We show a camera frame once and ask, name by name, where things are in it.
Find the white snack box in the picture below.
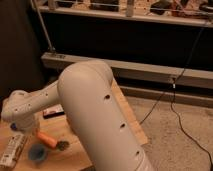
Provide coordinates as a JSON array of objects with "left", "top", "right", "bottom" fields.
[{"left": 0, "top": 133, "right": 27, "bottom": 168}]

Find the blue cloth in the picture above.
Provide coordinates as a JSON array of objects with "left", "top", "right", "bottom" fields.
[{"left": 10, "top": 123, "right": 17, "bottom": 131}]

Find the black power cable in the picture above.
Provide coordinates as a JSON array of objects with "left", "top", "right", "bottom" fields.
[{"left": 139, "top": 26, "right": 213, "bottom": 168}]

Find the grey metal pole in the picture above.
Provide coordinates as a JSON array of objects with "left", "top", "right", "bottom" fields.
[{"left": 32, "top": 0, "right": 56, "bottom": 54}]

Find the black and white rectangular box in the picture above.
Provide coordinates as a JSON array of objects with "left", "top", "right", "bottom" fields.
[{"left": 43, "top": 104, "right": 64, "bottom": 119}]

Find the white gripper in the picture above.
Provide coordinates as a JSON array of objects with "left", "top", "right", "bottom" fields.
[{"left": 15, "top": 115, "right": 40, "bottom": 134}]

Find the small blue ceramic cup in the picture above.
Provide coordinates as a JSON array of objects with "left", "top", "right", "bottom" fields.
[{"left": 28, "top": 144, "right": 47, "bottom": 163}]

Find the cluttered shelf ledge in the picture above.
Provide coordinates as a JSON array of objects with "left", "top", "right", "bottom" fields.
[{"left": 32, "top": 0, "right": 213, "bottom": 28}]

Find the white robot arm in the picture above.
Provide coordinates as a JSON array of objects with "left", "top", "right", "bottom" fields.
[{"left": 1, "top": 60, "right": 154, "bottom": 171}]

